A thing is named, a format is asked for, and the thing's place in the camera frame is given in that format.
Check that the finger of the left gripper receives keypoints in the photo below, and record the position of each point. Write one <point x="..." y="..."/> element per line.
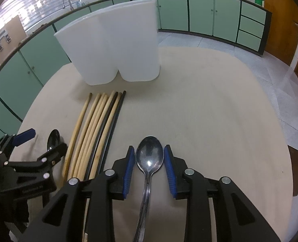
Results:
<point x="33" y="169"/>
<point x="9" y="142"/>

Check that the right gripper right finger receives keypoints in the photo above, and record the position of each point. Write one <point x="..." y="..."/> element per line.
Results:
<point x="186" y="183"/>

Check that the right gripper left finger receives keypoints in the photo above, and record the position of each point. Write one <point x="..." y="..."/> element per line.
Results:
<point x="111" y="184"/>

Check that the plain wooden chopstick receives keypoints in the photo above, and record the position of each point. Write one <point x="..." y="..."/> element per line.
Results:
<point x="97" y="164"/>
<point x="72" y="142"/>

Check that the small dark steel spoon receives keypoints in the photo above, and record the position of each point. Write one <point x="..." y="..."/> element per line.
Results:
<point x="53" y="139"/>

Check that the black chopstick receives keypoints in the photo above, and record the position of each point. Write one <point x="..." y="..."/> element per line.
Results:
<point x="109" y="136"/>
<point x="99" y="135"/>

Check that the large steel spoon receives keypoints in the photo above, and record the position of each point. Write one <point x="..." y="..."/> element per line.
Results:
<point x="149" y="158"/>

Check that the green kitchen base cabinets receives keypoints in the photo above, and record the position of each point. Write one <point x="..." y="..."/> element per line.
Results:
<point x="36" y="59"/>

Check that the cardboard board with latches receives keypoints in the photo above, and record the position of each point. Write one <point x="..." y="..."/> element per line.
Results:
<point x="11" y="36"/>

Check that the brown wooden stool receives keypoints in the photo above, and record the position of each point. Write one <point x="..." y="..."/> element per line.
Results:
<point x="294" y="161"/>

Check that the white twin utensil holder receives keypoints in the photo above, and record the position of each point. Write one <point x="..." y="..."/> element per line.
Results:
<point x="119" y="39"/>

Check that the chrome sink faucet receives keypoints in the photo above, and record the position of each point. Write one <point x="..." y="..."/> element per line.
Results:
<point x="67" y="2"/>

